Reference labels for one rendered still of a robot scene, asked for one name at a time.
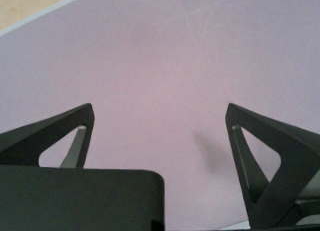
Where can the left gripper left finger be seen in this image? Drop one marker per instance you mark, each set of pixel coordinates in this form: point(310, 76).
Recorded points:
point(23, 146)

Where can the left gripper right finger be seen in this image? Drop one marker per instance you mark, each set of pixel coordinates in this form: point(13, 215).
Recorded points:
point(297, 178)

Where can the light grey flat base plate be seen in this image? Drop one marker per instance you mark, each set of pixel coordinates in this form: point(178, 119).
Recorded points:
point(242, 225)

